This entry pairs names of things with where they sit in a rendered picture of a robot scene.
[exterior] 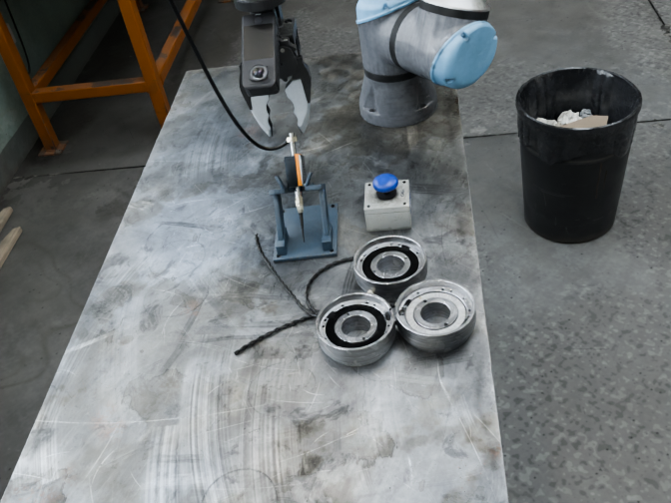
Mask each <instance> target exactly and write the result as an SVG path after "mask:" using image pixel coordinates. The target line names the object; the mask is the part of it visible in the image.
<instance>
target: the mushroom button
mask: <svg viewBox="0 0 671 503"><path fill-rule="evenodd" d="M372 186H373V188H374V189H375V190H376V191H378V192H381V193H383V194H384V195H388V194H389V193H390V192H391V191H393V190H394V189H396V187H397V186H398V179H397V177H396V176H394V175H392V174H381V175H379V176H377V177H375V178H374V180H373V182H372Z"/></svg>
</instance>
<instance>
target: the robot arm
mask: <svg viewBox="0 0 671 503"><path fill-rule="evenodd" d="M285 1H286V0H234V3H235V7H236V9H238V10H240V11H243V12H250V15H245V16H243V18H242V55H241V56H242V62H241V63H240V66H239V67H240V71H241V74H240V89H241V92H242V95H243V97H244V99H245V101H246V102H247V105H248V106H249V109H250V110H251V111H252V113H253V115H254V117H255V119H256V120H257V122H258V123H259V125H260V126H261V128H262V129H263V130H264V131H265V132H266V133H267V135H268V136H269V137H272V136H273V123H272V121H271V119H270V111H271V110H270V108H269V106H268V101H269V98H270V95H274V94H277V93H278V92H279V90H280V79H282V80H283V81H284V82H286V81H287V80H288V77H289V76H292V77H291V78H290V80H289V81H288V82H287V83H286V89H285V91H286V94H287V97H288V98H289V99H290V100H291V101H292V102H293V104H294V114H295V115H296V116H297V118H298V128H299V129H300V131H301V132H302V133H304V132H305V131H306V129H307V126H308V123H309V119H310V105H311V88H312V76H311V71H310V68H309V66H308V65H307V64H306V63H305V62H304V58H303V55H301V51H302V50H301V44H300V39H299V33H298V28H297V22H296V17H292V18H284V17H283V12H282V6H281V4H283V3H284V2H285ZM489 11H490V7H489V5H488V3H487V2H486V0H358V2H357V5H356V17H357V20H356V24H357V26H358V33H359V40H360V48H361V55H362V63H363V70H364V77H363V82H362V87H361V92H360V96H359V109H360V114H361V116H362V117H363V119H364V120H366V121H367V122H368V123H370V124H372V125H375V126H379V127H384V128H400V127H407V126H411V125H414V124H417V123H420V122H422V121H424V120H426V119H427V118H429V117H430V116H431V115H432V114H433V113H434V112H435V110H436V108H437V93H436V90H435V87H434V85H433V83H434V84H436V85H439V86H445V87H448V88H451V89H462V88H466V87H468V86H470V85H472V84H473V83H475V82H476V81H477V80H478V79H479V77H480V76H482V75H483V74H484V73H485V72H486V70H487V69H488V67H489V66H490V64H491V62H492V60H493V57H494V55H495V51H496V47H497V36H496V35H495V34H496V32H495V30H494V28H493V27H492V26H491V25H490V24H489V23H488V22H487V20H488V15H489ZM288 22H292V24H291V23H288ZM295 44H296V45H295ZM296 50H298V52H297V51H296ZM432 82H433V83H432Z"/></svg>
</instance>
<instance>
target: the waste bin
mask: <svg viewBox="0 0 671 503"><path fill-rule="evenodd" d="M515 106H516V110H517V129H518V138H519V141H520V156H521V172H522V187H523V203H524V217H525V220H526V222H527V224H528V225H529V227H530V228H531V229H532V230H533V231H534V232H536V233H537V234H539V235H540V236H542V237H544V238H547V239H549V240H552V241H556V242H561V243H583V242H588V241H591V240H594V239H597V238H599V237H601V236H603V235H604V234H606V233H607V232H608V231H609V230H610V229H611V228H612V226H613V224H614V222H615V217H616V213H617V208H618V203H619V199H620V194H621V189H622V185H623V180H624V176H625V171H626V166H627V162H628V157H629V153H630V148H631V144H632V142H633V137H634V133H635V130H636V125H637V120H638V115H639V113H640V111H641V107H642V95H641V93H640V91H639V89H638V88H637V87H636V86H635V85H634V84H633V83H632V82H630V81H629V80H628V79H626V78H625V77H623V76H621V75H619V74H617V73H614V72H611V71H607V70H603V69H597V68H588V67H571V68H561V69H555V70H551V71H547V72H544V73H541V74H539V75H536V76H534V77H532V78H531V79H529V80H527V81H526V82H525V83H524V84H522V86H521V87H520V88H519V89H518V92H517V94H516V97H515ZM583 109H586V110H588V109H589V110H591V114H592V115H593V116H608V120H607V125H605V126H600V127H593V128H564V127H558V126H553V125H549V124H546V123H543V122H540V121H538V120H536V119H538V118H543V119H546V120H551V121H552V120H555V121H556V122H557V119H558V118H559V116H560V115H561V113H562V112H566V111H569V110H571V111H572V112H573V113H578V112H579V115H580V112H581V111H582V110H583Z"/></svg>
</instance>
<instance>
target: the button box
mask: <svg viewBox="0 0 671 503"><path fill-rule="evenodd" d="M364 216H365V222H366V229H367V231H368V232H377V231H391V230H405V229H411V201H410V191H409V181H408V180H401V181H398V186H397V187H396V189H394V190H393V191H391V192H390V193H389V194H388V195H384V194H383V193H381V192H378V191H376V190H375V189H374V188H373V186H372V183H365V191H364Z"/></svg>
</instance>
